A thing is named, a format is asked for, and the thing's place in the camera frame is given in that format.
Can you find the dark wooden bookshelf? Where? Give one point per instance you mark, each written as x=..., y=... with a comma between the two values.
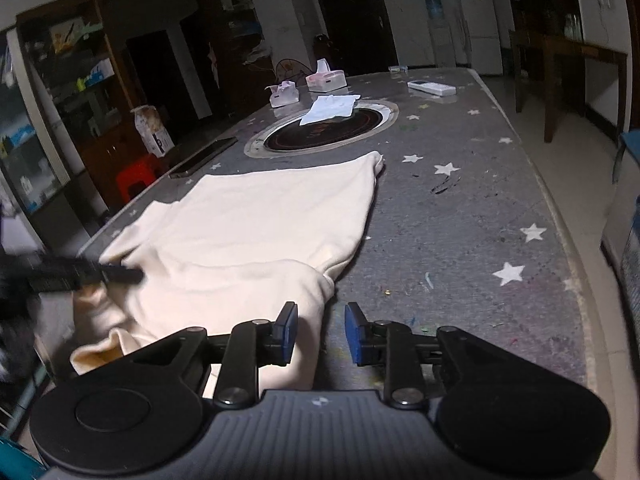
x=542, y=0

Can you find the black smartphone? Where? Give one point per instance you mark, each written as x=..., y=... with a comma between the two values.
x=204, y=156

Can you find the glass display cabinet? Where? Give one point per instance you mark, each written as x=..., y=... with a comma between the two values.
x=25, y=130

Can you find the white tissue box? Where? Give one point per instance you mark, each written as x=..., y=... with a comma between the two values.
x=326, y=78

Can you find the white remote control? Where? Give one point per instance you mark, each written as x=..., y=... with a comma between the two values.
x=431, y=87

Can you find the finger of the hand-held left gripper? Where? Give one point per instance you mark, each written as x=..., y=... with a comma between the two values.
x=102, y=274

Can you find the electric fan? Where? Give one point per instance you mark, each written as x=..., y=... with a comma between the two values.
x=292, y=71

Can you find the white paper bag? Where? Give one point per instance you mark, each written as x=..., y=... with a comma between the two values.
x=152, y=130

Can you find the white refrigerator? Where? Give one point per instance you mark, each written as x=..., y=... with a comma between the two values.
x=479, y=30

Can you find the water dispenser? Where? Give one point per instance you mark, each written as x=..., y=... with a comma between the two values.
x=440, y=30

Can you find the dark wooden cabinet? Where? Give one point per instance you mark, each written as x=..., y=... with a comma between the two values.
x=100, y=85

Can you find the cream sweatshirt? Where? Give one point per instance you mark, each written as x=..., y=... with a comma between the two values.
x=235, y=240

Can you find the dark wooden side table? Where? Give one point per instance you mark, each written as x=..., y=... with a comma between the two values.
x=565, y=77

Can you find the white folded cloth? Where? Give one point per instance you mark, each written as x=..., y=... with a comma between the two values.
x=330, y=107

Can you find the round black induction cooktop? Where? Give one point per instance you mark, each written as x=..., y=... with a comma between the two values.
x=325, y=127

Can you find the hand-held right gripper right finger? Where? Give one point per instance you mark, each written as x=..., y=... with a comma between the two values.
x=354, y=334

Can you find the red plastic stool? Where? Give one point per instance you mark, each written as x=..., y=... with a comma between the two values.
x=137, y=176

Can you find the dark wooden door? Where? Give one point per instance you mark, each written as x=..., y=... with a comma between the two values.
x=354, y=20

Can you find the pink wet wipes box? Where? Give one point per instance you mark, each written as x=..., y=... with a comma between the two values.
x=284, y=94

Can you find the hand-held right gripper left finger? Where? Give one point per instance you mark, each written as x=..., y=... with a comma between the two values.
x=288, y=330

